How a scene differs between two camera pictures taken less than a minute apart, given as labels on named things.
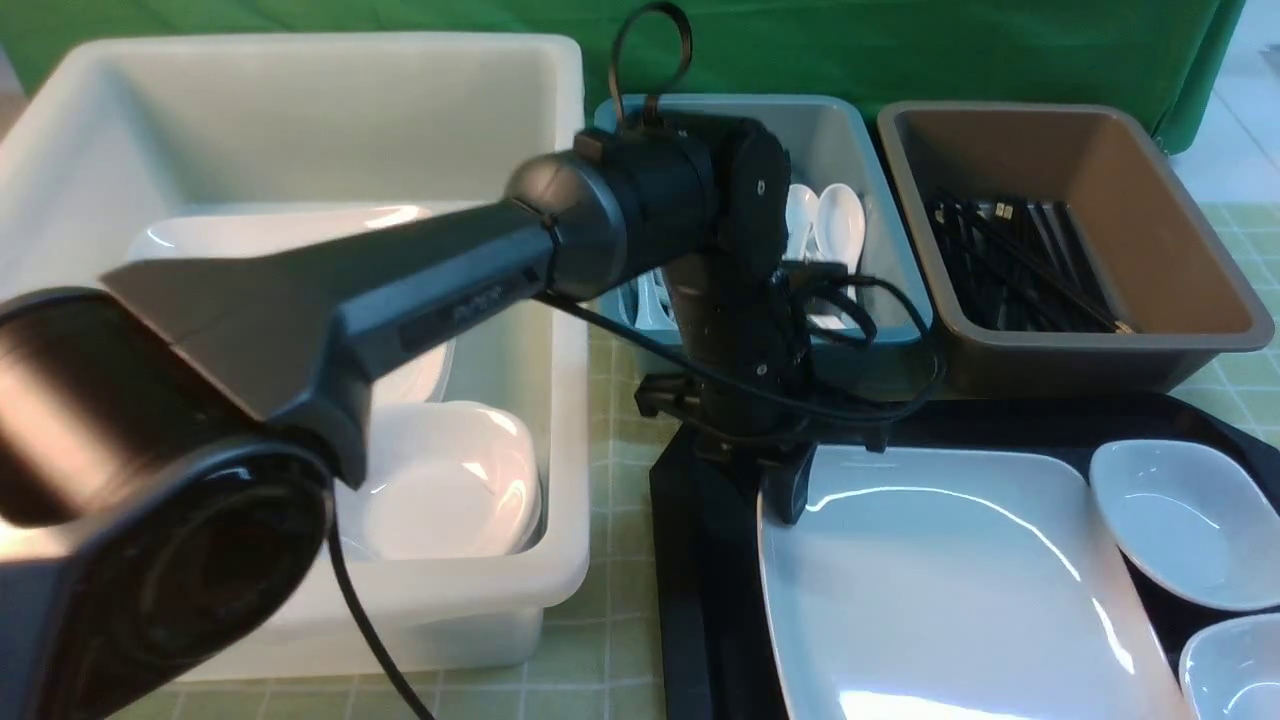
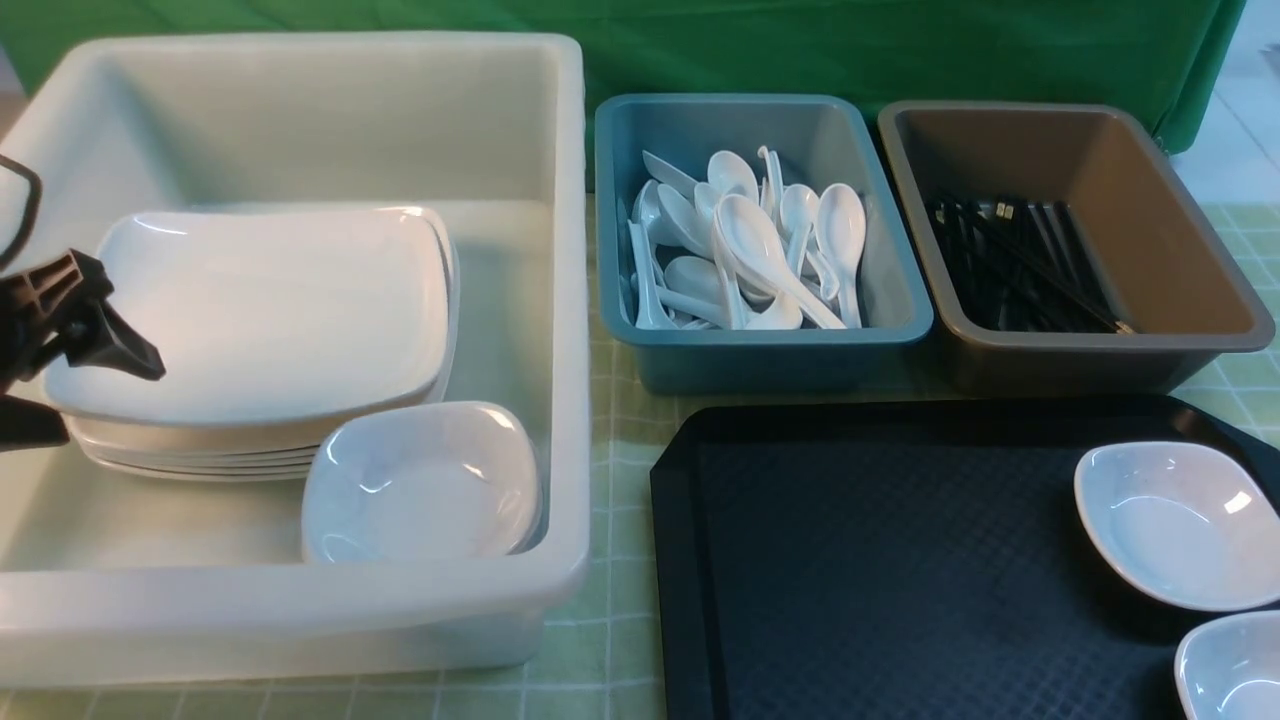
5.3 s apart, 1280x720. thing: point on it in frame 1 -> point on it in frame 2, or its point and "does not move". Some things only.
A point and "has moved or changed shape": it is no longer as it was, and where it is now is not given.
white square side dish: x=1193 y=523 does not move
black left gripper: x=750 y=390 -> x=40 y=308
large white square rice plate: x=922 y=583 has moved or changed shape
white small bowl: x=1229 y=669 does not move
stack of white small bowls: x=446 y=479 does not move
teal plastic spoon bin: x=850 y=251 does not move
